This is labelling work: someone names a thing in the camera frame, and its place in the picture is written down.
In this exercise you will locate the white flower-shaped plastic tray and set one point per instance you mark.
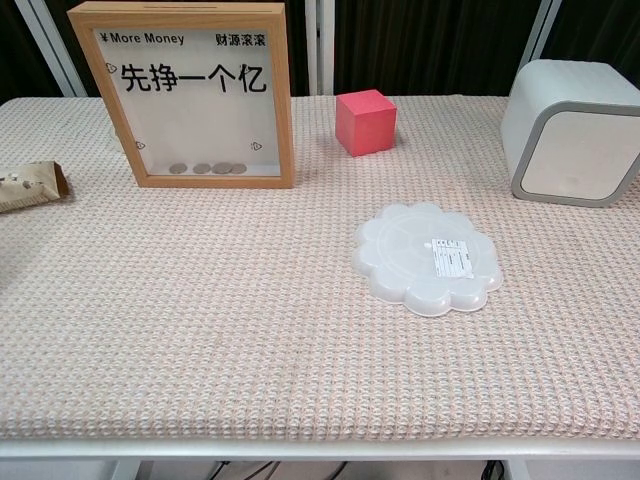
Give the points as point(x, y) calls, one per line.
point(410, 260)

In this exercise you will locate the beige woven tablecloth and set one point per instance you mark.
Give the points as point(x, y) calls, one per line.
point(250, 325)

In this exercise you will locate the red cube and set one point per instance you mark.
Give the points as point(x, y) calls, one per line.
point(365, 125)

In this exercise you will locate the white rounded box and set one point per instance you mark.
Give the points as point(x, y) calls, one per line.
point(565, 150)

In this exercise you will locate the brown snack bar packet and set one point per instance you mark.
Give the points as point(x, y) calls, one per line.
point(30, 185)

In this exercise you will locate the wooden frame money box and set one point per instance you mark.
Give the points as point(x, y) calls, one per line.
point(200, 125)

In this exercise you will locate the white partition post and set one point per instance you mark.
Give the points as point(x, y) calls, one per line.
point(318, 45)
point(542, 30)
point(57, 45)

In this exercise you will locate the white table frame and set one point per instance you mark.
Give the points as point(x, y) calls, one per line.
point(320, 450)

